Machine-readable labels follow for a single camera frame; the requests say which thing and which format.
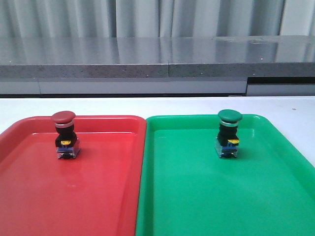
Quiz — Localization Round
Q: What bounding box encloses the grey pleated curtain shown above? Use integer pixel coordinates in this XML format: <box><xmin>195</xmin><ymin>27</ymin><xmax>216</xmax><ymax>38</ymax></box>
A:
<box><xmin>0</xmin><ymin>0</ymin><xmax>315</xmax><ymax>38</ymax></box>

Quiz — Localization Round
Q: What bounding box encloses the green mushroom push button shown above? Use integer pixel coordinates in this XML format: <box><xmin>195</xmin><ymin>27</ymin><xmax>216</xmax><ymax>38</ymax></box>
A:
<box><xmin>216</xmin><ymin>109</ymin><xmax>243</xmax><ymax>158</ymax></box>

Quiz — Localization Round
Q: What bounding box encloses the red plastic tray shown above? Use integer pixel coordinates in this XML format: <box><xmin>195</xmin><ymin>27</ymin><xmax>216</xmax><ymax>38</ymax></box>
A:
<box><xmin>0</xmin><ymin>116</ymin><xmax>146</xmax><ymax>236</ymax></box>

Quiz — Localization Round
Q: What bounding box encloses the green plastic tray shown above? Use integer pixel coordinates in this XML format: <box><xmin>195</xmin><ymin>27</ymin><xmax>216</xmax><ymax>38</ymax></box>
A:
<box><xmin>136</xmin><ymin>115</ymin><xmax>315</xmax><ymax>236</ymax></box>

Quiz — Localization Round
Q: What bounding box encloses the grey stone counter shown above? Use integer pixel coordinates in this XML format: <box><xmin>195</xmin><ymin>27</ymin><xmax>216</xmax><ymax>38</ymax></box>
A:
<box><xmin>0</xmin><ymin>35</ymin><xmax>315</xmax><ymax>96</ymax></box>

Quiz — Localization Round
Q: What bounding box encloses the red mushroom push button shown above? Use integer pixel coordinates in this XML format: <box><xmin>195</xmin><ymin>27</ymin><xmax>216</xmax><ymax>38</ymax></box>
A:
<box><xmin>51</xmin><ymin>111</ymin><xmax>80</xmax><ymax>159</ymax></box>

